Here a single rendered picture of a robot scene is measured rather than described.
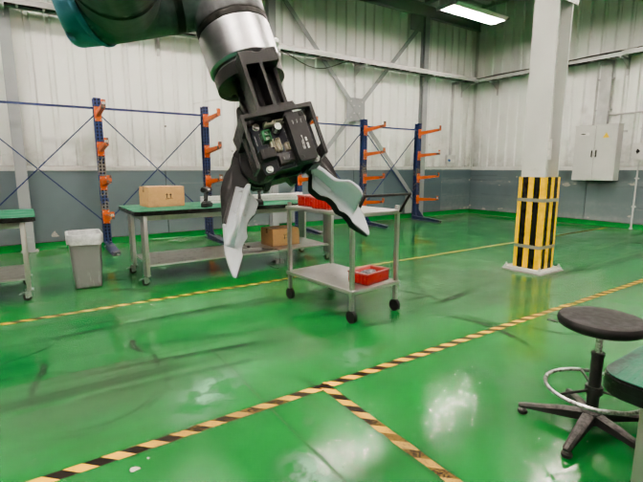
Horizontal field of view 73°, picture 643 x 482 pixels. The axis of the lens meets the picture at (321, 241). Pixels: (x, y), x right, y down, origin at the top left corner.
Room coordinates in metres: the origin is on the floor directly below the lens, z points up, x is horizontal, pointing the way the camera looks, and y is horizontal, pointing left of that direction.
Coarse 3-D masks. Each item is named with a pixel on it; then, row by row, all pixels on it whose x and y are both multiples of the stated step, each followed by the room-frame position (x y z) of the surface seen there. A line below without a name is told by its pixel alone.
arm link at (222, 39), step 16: (224, 16) 0.44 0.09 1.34; (240, 16) 0.45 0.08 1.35; (256, 16) 0.46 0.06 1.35; (208, 32) 0.45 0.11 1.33; (224, 32) 0.44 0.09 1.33; (240, 32) 0.44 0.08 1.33; (256, 32) 0.45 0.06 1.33; (208, 48) 0.45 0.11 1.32; (224, 48) 0.44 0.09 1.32; (240, 48) 0.44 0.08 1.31; (256, 48) 0.44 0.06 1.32; (208, 64) 0.46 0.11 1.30; (224, 64) 0.45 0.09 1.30
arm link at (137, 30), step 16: (64, 0) 0.41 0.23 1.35; (160, 0) 0.43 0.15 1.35; (176, 0) 0.44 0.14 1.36; (64, 16) 0.41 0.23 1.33; (80, 16) 0.42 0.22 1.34; (96, 16) 0.39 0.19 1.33; (144, 16) 0.41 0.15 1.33; (160, 16) 0.45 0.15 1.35; (176, 16) 0.45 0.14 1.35; (80, 32) 0.43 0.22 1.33; (96, 32) 0.43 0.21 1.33; (112, 32) 0.43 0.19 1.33; (128, 32) 0.43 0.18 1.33; (144, 32) 0.45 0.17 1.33; (160, 32) 0.46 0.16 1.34; (176, 32) 0.47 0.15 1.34
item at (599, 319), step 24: (576, 312) 1.91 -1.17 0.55; (600, 312) 1.91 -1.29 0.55; (600, 336) 1.70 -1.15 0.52; (624, 336) 1.67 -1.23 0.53; (600, 360) 1.82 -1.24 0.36; (600, 384) 1.82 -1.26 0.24; (528, 408) 1.96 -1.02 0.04; (552, 408) 1.90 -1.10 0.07; (576, 408) 1.86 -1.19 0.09; (600, 408) 1.66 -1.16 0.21; (576, 432) 1.71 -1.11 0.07; (624, 432) 1.70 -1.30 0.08
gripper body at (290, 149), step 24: (264, 48) 0.43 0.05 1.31; (240, 72) 0.43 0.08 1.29; (264, 72) 0.42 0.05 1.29; (240, 96) 0.47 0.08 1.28; (264, 96) 0.43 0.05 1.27; (240, 120) 0.40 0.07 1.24; (264, 120) 0.42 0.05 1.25; (288, 120) 0.42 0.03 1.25; (240, 144) 0.43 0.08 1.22; (264, 144) 0.42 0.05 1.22; (288, 144) 0.42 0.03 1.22; (312, 144) 0.41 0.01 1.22; (240, 168) 0.45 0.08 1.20; (264, 168) 0.41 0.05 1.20; (288, 168) 0.42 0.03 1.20; (312, 168) 0.44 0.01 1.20; (264, 192) 0.46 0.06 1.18
